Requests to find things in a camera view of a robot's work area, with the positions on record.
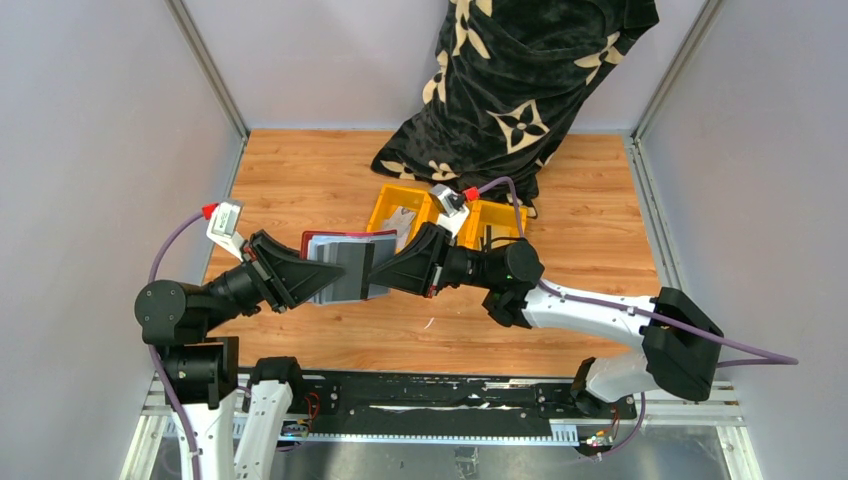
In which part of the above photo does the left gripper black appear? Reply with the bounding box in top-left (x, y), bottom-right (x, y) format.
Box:
top-left (203, 227), bottom-right (346, 331)

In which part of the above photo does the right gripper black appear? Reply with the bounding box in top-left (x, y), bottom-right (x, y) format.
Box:
top-left (367, 222), bottom-right (499, 300)

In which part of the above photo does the yellow three-compartment bin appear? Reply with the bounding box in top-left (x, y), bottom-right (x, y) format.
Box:
top-left (366, 184), bottom-right (529, 250)

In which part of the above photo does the red leather card holder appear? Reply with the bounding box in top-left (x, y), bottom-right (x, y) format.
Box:
top-left (301, 230), bottom-right (398, 265)

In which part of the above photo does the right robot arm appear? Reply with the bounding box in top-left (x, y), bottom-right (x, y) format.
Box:
top-left (368, 223), bottom-right (724, 418)

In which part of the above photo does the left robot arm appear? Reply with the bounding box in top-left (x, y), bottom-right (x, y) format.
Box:
top-left (134, 231), bottom-right (344, 479)

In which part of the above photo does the grey card in bin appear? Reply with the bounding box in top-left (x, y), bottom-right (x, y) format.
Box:
top-left (381, 206), bottom-right (417, 252)

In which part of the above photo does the striped beige card in bin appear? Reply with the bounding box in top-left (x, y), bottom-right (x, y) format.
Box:
top-left (481, 225), bottom-right (493, 252)

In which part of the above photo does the black floral blanket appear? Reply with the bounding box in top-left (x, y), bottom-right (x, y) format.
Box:
top-left (371, 0), bottom-right (659, 218)

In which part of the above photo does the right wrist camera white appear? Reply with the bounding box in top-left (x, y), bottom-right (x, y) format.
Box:
top-left (428, 184), bottom-right (471, 239)

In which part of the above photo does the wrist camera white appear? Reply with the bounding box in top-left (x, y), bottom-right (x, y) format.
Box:
top-left (428, 184), bottom-right (471, 239)
top-left (201, 199), bottom-right (246, 260)

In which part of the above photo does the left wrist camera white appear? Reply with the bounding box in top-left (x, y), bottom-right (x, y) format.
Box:
top-left (201, 199), bottom-right (246, 260)

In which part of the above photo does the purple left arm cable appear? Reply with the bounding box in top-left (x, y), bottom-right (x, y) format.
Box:
top-left (145, 203), bottom-right (313, 480)

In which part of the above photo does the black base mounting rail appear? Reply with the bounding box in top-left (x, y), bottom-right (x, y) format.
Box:
top-left (284, 370), bottom-right (638, 446)

